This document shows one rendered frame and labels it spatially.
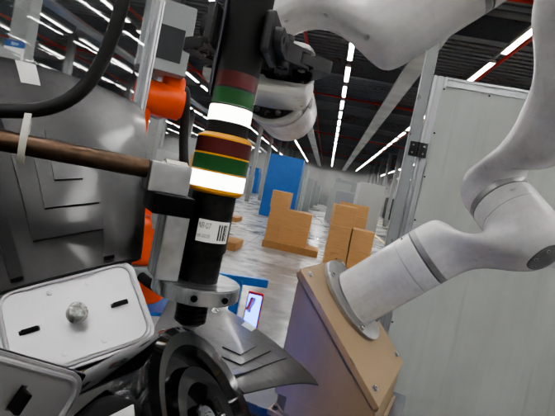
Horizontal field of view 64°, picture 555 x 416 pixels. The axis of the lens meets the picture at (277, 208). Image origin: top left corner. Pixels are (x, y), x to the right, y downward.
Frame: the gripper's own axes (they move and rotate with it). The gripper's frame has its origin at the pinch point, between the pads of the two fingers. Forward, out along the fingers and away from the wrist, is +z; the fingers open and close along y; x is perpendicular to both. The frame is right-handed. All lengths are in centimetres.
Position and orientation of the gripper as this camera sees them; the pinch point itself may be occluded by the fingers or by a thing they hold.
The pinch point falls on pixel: (244, 35)
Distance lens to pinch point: 37.6
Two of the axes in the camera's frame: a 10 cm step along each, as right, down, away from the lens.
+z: -1.3, 0.2, -9.9
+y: -9.7, -2.1, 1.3
